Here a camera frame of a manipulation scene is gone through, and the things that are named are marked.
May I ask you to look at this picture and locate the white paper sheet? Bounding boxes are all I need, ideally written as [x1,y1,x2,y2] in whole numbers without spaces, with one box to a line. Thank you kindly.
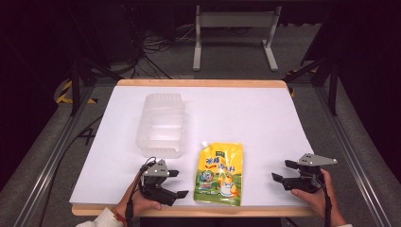
[68,85,315,208]

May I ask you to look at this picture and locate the red bracelet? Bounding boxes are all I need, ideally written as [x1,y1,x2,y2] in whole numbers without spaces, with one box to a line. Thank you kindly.
[113,209,129,227]

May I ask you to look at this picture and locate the person's left hand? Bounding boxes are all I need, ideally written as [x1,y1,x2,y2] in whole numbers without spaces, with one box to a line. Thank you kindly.
[114,175,164,219]

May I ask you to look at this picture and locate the black tripod stand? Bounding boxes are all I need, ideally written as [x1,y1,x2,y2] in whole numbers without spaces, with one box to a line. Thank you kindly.
[64,6,125,117]
[282,9,341,117]

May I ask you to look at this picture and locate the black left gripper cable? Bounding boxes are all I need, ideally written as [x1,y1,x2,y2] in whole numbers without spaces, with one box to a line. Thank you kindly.
[124,156,158,227]

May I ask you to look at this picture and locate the clear plastic container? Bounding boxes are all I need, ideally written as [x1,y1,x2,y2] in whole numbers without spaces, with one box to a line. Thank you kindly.
[135,92,186,159]

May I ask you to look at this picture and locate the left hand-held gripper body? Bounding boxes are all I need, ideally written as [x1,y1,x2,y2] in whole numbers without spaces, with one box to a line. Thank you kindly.
[140,158,178,207]

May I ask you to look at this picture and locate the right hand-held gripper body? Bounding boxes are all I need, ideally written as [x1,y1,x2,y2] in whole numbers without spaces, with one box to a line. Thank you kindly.
[282,152,339,194]

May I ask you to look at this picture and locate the yellow black hazard tape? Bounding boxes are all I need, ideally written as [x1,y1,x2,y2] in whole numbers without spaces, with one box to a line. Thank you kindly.
[55,79,97,105]

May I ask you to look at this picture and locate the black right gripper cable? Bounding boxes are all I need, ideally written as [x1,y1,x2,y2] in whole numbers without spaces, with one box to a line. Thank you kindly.
[319,171,333,227]

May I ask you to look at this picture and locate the aluminium floor rail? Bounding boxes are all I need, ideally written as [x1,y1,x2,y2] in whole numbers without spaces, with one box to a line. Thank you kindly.
[315,86,393,227]
[12,84,96,227]

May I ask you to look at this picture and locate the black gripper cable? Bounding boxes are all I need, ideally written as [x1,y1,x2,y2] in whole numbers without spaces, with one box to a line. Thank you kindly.
[319,171,333,227]
[124,156,158,227]

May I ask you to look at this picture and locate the black floor cable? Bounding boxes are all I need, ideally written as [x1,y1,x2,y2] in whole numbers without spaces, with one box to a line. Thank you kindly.
[37,114,105,227]

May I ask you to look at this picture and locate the white metal stand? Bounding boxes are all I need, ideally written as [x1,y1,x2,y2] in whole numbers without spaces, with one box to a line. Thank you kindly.
[192,5,283,73]

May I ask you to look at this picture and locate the person's right hand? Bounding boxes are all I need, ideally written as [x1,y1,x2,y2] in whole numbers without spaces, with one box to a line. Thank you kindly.
[289,167,347,225]

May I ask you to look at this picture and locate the tangle of black floor cables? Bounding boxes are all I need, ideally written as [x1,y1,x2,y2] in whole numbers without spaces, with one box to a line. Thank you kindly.
[121,6,198,79]

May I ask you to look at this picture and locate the yellow spouted sauce pouch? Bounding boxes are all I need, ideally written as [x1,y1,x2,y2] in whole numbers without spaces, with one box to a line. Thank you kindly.
[192,140,245,207]

